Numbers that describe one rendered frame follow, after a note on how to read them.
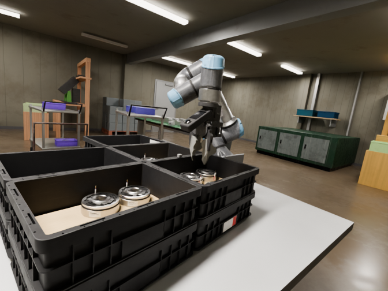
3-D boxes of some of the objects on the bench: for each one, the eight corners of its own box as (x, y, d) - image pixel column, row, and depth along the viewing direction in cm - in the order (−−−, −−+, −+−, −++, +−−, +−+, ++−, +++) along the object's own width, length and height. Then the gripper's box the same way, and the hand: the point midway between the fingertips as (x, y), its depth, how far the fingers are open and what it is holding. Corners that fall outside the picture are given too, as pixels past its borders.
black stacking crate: (202, 193, 114) (204, 172, 112) (252, 216, 95) (257, 191, 93) (140, 216, 84) (142, 188, 82) (196, 256, 65) (200, 221, 63)
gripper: (231, 105, 71) (223, 165, 75) (205, 103, 80) (199, 157, 83) (215, 103, 65) (206, 168, 69) (189, 101, 74) (183, 159, 77)
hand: (197, 159), depth 74 cm, fingers open, 5 cm apart
